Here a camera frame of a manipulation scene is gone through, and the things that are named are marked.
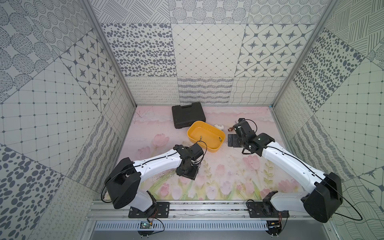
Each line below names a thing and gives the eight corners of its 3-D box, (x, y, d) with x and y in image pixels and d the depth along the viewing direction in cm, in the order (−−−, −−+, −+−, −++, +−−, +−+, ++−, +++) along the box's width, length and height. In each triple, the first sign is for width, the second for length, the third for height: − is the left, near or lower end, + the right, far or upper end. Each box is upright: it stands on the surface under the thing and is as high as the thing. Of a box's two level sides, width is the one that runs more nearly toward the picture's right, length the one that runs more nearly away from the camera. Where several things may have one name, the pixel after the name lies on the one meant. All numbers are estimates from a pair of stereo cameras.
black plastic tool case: (175, 129, 106) (174, 125, 103) (172, 109, 119) (171, 105, 115) (206, 124, 110) (206, 120, 106) (199, 105, 122) (199, 101, 119)
